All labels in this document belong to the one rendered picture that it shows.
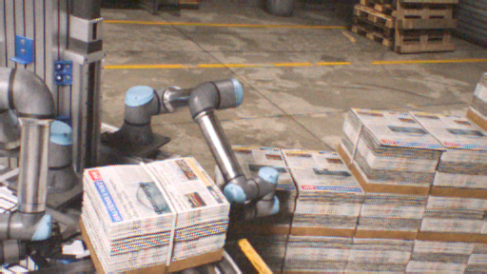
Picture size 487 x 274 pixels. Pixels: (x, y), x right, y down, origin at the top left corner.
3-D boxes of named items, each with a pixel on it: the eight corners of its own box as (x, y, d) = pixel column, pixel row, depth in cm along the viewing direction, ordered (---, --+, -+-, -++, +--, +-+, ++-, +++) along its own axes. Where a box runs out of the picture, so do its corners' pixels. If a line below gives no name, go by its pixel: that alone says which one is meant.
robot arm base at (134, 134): (111, 138, 240) (112, 118, 236) (132, 127, 253) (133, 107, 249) (140, 149, 235) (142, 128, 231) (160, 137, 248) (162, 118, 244)
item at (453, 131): (405, 111, 259) (406, 109, 258) (460, 116, 265) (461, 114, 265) (444, 147, 226) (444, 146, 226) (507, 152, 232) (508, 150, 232)
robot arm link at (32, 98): (63, 71, 163) (52, 235, 167) (22, 68, 160) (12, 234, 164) (58, 71, 151) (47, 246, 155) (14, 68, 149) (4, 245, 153)
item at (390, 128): (350, 109, 250) (350, 107, 250) (408, 114, 256) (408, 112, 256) (379, 146, 218) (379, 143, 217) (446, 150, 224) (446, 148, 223)
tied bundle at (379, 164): (336, 150, 262) (346, 107, 253) (393, 155, 268) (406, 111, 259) (362, 192, 229) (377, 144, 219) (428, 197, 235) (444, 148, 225)
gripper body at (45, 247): (65, 235, 166) (21, 242, 161) (64, 258, 170) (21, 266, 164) (60, 221, 172) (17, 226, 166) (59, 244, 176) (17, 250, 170)
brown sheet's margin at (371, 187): (336, 149, 262) (338, 142, 260) (392, 153, 268) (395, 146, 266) (363, 191, 228) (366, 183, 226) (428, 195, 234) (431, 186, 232)
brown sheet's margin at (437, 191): (394, 153, 268) (397, 146, 266) (448, 157, 274) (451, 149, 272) (430, 196, 234) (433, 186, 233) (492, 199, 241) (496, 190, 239)
